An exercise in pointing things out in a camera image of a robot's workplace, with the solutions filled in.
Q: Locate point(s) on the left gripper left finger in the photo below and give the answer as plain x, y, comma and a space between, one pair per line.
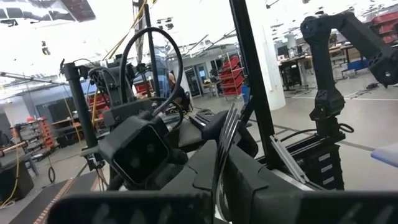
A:
130, 208

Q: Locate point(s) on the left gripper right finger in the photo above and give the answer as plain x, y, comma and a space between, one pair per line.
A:
311, 208

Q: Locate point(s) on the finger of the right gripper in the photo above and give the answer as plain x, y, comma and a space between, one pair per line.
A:
248, 143
210, 124

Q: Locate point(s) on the silver metal fork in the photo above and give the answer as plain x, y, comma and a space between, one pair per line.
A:
228, 130

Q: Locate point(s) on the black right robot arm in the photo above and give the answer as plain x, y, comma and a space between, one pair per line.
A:
81, 104

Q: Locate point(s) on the black arm base box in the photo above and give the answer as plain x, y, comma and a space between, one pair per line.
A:
317, 165

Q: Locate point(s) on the person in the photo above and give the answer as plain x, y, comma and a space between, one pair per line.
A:
178, 93

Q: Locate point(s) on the red bin rack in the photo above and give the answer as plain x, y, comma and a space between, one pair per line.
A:
232, 77

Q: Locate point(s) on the white building column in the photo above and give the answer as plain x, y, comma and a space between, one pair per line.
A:
273, 77

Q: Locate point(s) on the black work desk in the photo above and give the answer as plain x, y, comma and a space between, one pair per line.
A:
292, 71

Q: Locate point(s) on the black striped floor mat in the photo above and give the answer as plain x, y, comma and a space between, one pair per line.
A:
46, 202

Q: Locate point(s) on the thin black pole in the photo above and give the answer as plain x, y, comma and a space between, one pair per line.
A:
152, 56

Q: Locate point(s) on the shelf with orange bins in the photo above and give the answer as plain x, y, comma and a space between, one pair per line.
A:
37, 133

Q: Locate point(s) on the black equipment case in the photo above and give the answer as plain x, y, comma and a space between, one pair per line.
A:
14, 179

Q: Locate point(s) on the blue storage bins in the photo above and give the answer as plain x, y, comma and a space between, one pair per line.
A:
358, 64

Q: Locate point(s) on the red storage bins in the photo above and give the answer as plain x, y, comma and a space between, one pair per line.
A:
387, 28

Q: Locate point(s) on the silver aluminium rail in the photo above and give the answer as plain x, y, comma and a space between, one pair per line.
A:
287, 158

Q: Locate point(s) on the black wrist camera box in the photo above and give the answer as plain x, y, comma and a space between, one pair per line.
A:
138, 154

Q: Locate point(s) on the black aluminium frame post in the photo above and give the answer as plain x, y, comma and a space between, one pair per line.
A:
252, 77

